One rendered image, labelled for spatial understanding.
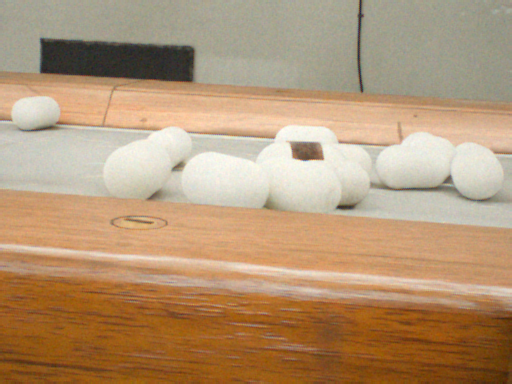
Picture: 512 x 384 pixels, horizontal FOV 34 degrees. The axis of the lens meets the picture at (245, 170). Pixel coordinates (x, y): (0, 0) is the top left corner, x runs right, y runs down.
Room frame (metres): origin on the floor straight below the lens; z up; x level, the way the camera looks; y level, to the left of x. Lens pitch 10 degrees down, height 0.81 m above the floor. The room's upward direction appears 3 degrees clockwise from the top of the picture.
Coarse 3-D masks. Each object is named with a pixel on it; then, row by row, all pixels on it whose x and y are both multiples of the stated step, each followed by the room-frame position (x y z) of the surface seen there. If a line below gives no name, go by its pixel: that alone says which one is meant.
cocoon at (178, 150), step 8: (168, 128) 0.38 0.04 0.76; (176, 128) 0.39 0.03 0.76; (152, 136) 0.37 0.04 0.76; (160, 136) 0.37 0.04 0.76; (168, 136) 0.37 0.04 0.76; (176, 136) 0.37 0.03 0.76; (184, 136) 0.38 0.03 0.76; (160, 144) 0.37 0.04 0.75; (168, 144) 0.37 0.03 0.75; (176, 144) 0.37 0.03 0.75; (184, 144) 0.38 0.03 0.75; (168, 152) 0.37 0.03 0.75; (176, 152) 0.37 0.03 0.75; (184, 152) 0.38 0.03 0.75; (176, 160) 0.37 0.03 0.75; (184, 160) 0.38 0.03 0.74
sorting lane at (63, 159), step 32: (0, 128) 0.49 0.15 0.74; (64, 128) 0.50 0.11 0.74; (96, 128) 0.50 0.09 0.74; (0, 160) 0.38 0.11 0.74; (32, 160) 0.38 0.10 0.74; (64, 160) 0.39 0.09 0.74; (96, 160) 0.39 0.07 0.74; (256, 160) 0.42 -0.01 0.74; (64, 192) 0.31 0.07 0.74; (96, 192) 0.32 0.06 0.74; (160, 192) 0.32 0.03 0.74; (384, 192) 0.35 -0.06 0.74; (416, 192) 0.35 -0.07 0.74; (448, 192) 0.36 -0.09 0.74; (480, 224) 0.29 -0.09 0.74
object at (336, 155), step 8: (272, 144) 0.33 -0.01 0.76; (280, 144) 0.33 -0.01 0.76; (288, 144) 0.33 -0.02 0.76; (328, 144) 0.33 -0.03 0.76; (264, 152) 0.33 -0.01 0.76; (272, 152) 0.32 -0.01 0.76; (280, 152) 0.32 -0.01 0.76; (288, 152) 0.32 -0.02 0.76; (328, 152) 0.33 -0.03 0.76; (336, 152) 0.33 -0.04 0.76; (264, 160) 0.32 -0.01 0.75; (328, 160) 0.32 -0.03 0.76; (336, 160) 0.33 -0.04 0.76; (344, 160) 0.33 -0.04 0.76
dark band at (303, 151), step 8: (296, 144) 0.33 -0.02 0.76; (304, 144) 0.33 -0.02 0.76; (312, 144) 0.33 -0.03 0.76; (320, 144) 0.33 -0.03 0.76; (296, 152) 0.32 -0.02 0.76; (304, 152) 0.32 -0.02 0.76; (312, 152) 0.33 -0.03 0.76; (320, 152) 0.33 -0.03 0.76; (304, 160) 0.32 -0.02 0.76; (312, 160) 0.32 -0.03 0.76; (320, 160) 0.32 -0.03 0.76
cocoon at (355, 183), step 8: (336, 168) 0.31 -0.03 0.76; (344, 168) 0.31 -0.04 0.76; (352, 168) 0.31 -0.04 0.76; (360, 168) 0.31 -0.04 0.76; (344, 176) 0.31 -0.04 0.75; (352, 176) 0.31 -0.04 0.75; (360, 176) 0.31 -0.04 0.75; (368, 176) 0.31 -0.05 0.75; (344, 184) 0.31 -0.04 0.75; (352, 184) 0.31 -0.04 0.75; (360, 184) 0.31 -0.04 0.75; (368, 184) 0.31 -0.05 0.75; (344, 192) 0.31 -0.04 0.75; (352, 192) 0.31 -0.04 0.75; (360, 192) 0.31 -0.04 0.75; (344, 200) 0.31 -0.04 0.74; (352, 200) 0.31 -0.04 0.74; (360, 200) 0.31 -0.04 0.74
